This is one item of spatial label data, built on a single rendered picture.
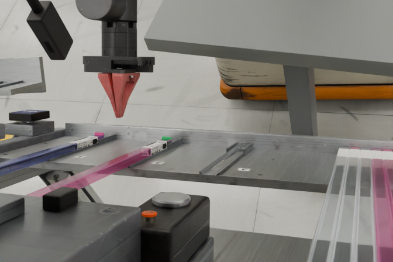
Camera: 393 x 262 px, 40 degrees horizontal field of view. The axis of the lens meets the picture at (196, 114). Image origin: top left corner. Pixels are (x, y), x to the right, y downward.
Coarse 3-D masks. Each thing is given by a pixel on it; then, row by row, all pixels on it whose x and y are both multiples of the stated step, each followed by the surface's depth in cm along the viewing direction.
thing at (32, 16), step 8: (48, 8) 40; (32, 16) 40; (40, 16) 40; (48, 16) 40; (56, 16) 41; (32, 24) 40; (40, 24) 40; (48, 24) 40; (56, 24) 41; (40, 32) 41; (48, 32) 40; (56, 32) 41; (64, 32) 43; (40, 40) 41; (48, 40) 41; (56, 40) 42; (64, 40) 43; (72, 40) 44; (48, 48) 42; (56, 48) 42; (64, 48) 43; (56, 56) 43; (64, 56) 43
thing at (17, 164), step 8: (96, 136) 81; (64, 144) 74; (72, 144) 74; (40, 152) 68; (48, 152) 68; (56, 152) 70; (64, 152) 72; (8, 160) 62; (16, 160) 63; (24, 160) 63; (32, 160) 65; (40, 160) 67; (0, 168) 59; (8, 168) 61; (16, 168) 62
